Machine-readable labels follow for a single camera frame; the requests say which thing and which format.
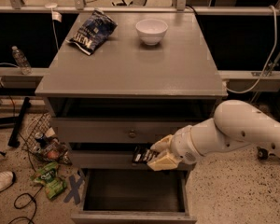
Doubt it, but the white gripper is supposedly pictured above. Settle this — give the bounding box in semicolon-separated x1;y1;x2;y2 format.
147;125;203;171

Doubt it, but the black rxbar chocolate bar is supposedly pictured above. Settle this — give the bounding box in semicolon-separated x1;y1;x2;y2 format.
133;146;159;163

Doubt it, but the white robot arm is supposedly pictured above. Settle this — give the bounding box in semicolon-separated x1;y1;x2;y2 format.
147;100;280;171

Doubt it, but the grey drawer cabinet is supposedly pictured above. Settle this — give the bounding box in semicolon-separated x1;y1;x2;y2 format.
35;11;228;173

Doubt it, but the grey open bottom drawer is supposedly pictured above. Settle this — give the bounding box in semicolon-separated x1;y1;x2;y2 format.
71;169;197;224

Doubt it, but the grey middle drawer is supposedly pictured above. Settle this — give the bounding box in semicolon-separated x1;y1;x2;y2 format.
68;149;200;172

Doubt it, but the grey top drawer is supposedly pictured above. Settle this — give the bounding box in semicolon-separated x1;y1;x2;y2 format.
49;117;215;145

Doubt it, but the wheeled cart base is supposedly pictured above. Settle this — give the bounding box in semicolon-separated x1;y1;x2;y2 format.
257;147;280;161

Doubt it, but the blue tape cross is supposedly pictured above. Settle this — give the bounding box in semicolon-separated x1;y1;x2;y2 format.
63;175;83;205

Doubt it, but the green snack bag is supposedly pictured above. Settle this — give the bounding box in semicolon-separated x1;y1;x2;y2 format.
31;161;67;200

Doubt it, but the white bowl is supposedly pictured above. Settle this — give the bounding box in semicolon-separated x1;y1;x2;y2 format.
135;19;168;46

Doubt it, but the blue chip bag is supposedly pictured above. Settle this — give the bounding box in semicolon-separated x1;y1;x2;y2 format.
67;9;118;55

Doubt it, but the black bar on floor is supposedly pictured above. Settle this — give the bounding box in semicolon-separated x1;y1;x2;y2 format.
7;97;31;147

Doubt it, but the white sneaker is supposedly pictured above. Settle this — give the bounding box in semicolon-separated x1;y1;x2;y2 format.
0;171;16;192

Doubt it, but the clear plastic water bottle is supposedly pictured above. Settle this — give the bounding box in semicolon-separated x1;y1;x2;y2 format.
12;46;32;75

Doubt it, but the wire basket with items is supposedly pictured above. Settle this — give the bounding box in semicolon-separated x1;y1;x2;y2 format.
22;113;71;165

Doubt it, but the black floor cable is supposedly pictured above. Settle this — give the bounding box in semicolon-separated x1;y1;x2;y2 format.
7;131;45;224

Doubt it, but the white hanging cable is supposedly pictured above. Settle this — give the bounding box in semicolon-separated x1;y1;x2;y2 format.
225;5;278;95

